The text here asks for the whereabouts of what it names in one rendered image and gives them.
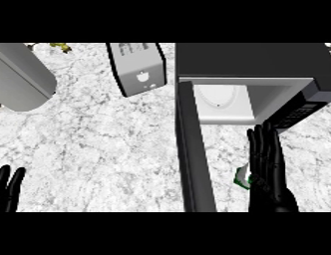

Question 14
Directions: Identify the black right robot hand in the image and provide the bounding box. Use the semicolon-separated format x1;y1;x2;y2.
246;120;302;213

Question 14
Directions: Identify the green and white milk carton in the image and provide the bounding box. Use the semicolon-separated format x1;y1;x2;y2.
234;163;255;190

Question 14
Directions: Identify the dark grey microwave door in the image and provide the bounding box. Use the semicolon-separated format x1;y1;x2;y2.
175;81;219;213

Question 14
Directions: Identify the dark grey microwave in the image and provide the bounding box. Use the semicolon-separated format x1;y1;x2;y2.
175;42;331;134

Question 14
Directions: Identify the grey rounded appliance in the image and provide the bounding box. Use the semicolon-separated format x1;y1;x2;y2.
0;42;59;113

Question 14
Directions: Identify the silver toaster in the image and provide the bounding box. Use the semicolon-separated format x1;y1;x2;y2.
105;42;167;99

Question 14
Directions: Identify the small yellow-green plant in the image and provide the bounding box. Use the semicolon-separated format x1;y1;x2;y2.
49;42;74;54

